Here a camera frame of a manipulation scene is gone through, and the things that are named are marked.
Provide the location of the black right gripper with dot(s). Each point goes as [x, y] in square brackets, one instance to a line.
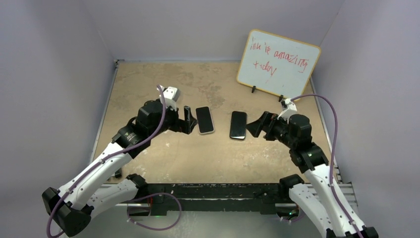
[267, 122]

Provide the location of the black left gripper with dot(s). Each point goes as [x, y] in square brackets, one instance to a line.
[184, 126]

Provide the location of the pale pink phone case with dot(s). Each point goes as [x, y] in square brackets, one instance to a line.
[205, 120]

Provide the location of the black smartphone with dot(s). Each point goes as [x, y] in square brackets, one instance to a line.
[204, 119]

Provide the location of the black phone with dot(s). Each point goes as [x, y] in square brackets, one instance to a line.
[238, 124]

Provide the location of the black phone case with camera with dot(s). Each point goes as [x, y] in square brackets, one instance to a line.
[238, 125]

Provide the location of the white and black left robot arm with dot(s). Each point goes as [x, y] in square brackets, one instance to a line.
[76, 203]

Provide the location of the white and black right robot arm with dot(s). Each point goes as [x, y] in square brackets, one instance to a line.
[329, 211]

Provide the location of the whiteboard with red writing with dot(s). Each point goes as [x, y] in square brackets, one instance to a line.
[277, 65]

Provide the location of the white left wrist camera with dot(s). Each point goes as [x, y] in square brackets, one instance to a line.
[170, 97]

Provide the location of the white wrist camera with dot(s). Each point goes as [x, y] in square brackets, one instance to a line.
[170, 97]
[288, 109]

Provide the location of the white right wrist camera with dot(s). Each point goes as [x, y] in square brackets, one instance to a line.
[288, 109]

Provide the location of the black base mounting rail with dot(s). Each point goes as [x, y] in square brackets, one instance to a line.
[264, 198]

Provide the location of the aluminium frame rail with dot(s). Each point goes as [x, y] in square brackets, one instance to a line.
[346, 188]

